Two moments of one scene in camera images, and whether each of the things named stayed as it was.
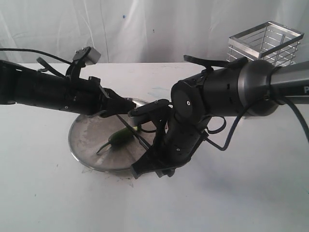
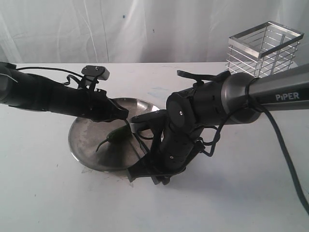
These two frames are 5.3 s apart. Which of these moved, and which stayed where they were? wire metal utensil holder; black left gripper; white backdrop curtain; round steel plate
Moved: black left gripper
Stayed: white backdrop curtain; round steel plate; wire metal utensil holder
